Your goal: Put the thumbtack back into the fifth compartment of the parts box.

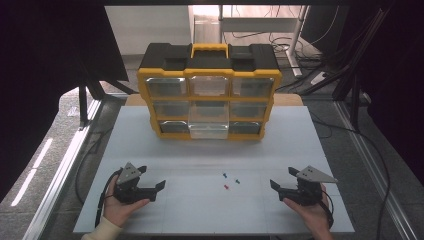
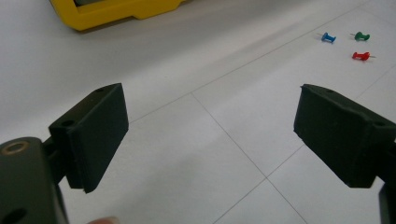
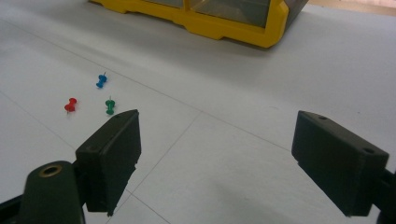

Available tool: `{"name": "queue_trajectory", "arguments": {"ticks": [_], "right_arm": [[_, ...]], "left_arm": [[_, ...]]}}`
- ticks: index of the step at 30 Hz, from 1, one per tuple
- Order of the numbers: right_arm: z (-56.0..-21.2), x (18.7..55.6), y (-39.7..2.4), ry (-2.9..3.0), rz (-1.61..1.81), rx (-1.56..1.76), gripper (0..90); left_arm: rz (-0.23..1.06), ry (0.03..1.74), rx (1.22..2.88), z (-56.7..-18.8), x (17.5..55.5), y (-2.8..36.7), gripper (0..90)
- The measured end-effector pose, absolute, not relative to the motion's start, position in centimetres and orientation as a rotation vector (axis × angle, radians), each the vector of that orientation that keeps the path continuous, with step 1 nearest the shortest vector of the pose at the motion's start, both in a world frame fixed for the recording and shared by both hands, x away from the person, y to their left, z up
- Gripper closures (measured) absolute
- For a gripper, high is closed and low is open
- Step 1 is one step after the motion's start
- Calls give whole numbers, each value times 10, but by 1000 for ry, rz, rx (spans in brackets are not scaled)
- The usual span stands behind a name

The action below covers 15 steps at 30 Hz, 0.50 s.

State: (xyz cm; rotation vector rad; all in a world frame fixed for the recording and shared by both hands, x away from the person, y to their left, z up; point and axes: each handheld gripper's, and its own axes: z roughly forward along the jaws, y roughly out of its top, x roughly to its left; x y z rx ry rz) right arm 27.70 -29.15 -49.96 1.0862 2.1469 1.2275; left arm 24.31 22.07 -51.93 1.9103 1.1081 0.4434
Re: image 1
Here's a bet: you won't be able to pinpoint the white power strip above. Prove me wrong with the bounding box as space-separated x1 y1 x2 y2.
309 71 328 86

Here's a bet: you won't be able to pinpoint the person's left hand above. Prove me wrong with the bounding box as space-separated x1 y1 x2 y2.
103 174 151 228

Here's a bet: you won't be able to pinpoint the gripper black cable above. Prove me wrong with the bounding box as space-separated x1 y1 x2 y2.
94 168 124 229
319 189 335 231

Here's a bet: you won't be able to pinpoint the black curtain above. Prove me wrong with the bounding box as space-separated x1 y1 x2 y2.
0 3 129 203
339 3 424 188

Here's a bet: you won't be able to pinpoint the white desk frame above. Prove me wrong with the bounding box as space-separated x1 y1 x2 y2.
218 4 311 78

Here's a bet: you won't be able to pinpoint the yellow black organizer box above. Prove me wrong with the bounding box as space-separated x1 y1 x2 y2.
137 42 283 142

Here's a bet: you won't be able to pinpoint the pulled-out clear organizer drawer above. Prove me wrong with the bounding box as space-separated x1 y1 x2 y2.
187 101 231 140

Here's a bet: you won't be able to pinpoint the aluminium floor rail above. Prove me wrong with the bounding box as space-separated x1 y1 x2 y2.
21 98 103 240
334 99 419 240

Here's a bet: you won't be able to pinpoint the black metal stand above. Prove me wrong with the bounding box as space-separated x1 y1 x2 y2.
78 84 90 130

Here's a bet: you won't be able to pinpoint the black slanted stand bars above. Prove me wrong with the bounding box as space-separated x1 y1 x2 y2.
299 6 393 133

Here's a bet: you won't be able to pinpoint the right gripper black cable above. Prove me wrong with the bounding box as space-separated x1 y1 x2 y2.
319 189 335 231

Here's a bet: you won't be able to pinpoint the white panel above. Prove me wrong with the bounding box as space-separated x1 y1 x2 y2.
104 5 194 57

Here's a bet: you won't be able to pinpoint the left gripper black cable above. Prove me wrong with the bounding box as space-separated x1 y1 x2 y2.
94 168 124 229

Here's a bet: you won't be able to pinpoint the black floor cable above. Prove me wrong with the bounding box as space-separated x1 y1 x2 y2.
308 111 392 240
74 128 113 205

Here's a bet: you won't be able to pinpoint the person's right hand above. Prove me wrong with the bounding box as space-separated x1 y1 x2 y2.
283 183 331 240

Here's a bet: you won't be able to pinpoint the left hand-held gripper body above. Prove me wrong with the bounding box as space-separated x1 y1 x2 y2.
113 162 158 205

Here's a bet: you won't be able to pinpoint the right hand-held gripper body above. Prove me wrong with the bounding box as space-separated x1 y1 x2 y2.
278 165 338 207

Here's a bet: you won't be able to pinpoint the set of closed clear drawers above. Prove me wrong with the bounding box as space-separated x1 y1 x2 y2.
145 75 276 135

